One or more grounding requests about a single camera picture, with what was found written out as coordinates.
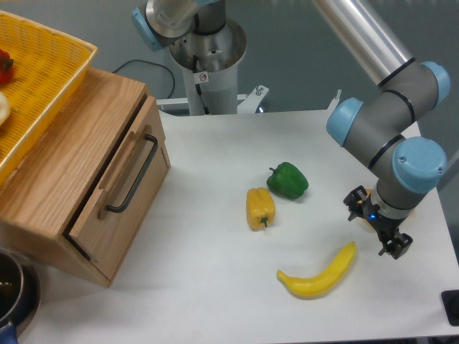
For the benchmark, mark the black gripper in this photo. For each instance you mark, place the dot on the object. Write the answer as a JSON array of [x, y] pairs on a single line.
[[393, 242]]

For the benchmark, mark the wooden top drawer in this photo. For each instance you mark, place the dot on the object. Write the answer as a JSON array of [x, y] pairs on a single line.
[[114, 212]]

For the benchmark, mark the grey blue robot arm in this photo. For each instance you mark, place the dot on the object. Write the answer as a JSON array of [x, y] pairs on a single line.
[[406, 168]]

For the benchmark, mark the wooden drawer cabinet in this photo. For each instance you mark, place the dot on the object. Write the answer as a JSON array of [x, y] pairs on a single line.
[[43, 198]]

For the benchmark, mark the baked pastry slice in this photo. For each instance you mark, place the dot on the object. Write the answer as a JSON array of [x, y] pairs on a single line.
[[378, 215]]

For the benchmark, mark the yellow banana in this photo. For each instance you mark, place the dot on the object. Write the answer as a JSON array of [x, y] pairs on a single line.
[[325, 281]]

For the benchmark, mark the green bell pepper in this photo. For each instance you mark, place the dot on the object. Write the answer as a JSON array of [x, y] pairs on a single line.
[[287, 181]]

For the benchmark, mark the black square table fixture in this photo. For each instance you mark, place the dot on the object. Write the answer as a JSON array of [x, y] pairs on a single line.
[[450, 299]]

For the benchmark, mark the yellow bell pepper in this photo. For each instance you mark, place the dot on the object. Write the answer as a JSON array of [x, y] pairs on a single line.
[[260, 208]]

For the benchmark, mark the dark metal pot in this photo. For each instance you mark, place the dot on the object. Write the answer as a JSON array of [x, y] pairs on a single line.
[[20, 292]]

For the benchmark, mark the yellow plastic basket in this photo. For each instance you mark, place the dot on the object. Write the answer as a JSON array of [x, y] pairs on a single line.
[[49, 66]]

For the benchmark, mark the white round object in basket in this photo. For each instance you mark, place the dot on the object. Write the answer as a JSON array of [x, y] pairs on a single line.
[[5, 108]]

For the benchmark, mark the red bell pepper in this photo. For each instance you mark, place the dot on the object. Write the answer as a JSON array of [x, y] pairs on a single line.
[[6, 67]]

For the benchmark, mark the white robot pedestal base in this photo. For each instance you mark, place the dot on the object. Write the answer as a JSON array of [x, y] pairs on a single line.
[[209, 64]]

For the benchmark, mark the blue pot handle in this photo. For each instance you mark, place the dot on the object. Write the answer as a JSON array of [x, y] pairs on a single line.
[[8, 334]]

